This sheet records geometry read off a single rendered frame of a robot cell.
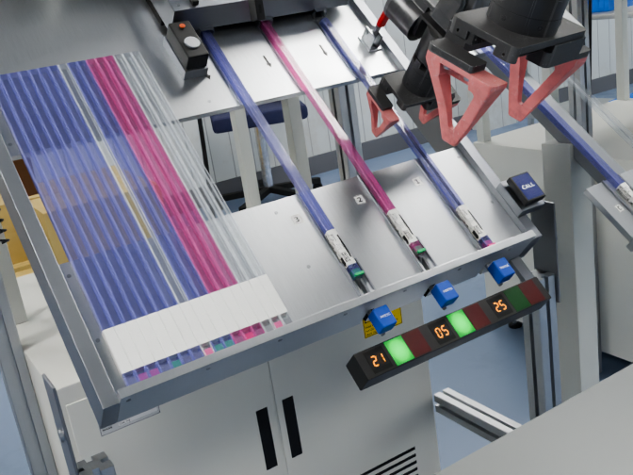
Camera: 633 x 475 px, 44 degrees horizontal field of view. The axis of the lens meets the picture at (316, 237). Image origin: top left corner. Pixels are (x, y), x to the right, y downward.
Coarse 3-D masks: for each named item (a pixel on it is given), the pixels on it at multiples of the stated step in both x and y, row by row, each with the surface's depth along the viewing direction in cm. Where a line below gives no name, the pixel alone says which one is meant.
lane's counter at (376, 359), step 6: (378, 348) 104; (366, 354) 103; (372, 354) 103; (378, 354) 103; (384, 354) 103; (372, 360) 102; (378, 360) 103; (384, 360) 103; (372, 366) 102; (378, 366) 102; (384, 366) 102; (390, 366) 103; (378, 372) 102
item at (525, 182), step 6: (522, 174) 122; (528, 174) 122; (516, 180) 121; (522, 180) 121; (528, 180) 122; (522, 186) 120; (528, 186) 121; (534, 186) 121; (528, 192) 120; (534, 192) 120; (540, 192) 121; (528, 198) 119
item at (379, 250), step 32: (416, 160) 124; (448, 160) 126; (320, 192) 115; (352, 192) 117; (416, 192) 120; (480, 192) 124; (256, 224) 109; (288, 224) 110; (352, 224) 113; (384, 224) 115; (416, 224) 116; (448, 224) 118; (480, 224) 120; (512, 224) 122; (256, 256) 106; (288, 256) 107; (320, 256) 108; (352, 256) 110; (384, 256) 111; (448, 256) 114; (288, 288) 104; (320, 288) 105; (352, 288) 107
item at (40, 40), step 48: (0, 0) 120; (48, 0) 122; (96, 0) 125; (144, 0) 128; (0, 48) 114; (48, 48) 117; (96, 48) 119; (144, 48) 122; (240, 48) 128; (288, 48) 131; (336, 48) 134; (192, 96) 119; (288, 96) 125
